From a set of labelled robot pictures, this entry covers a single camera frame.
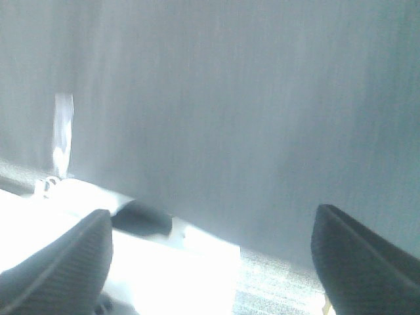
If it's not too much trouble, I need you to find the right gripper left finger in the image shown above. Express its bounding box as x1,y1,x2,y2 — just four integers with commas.
1,209,113,314

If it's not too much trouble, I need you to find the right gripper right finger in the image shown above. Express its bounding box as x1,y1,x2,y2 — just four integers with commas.
310,204,419,314

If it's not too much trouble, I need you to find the tape strip on table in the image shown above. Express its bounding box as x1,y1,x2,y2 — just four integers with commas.
52,93,74,178

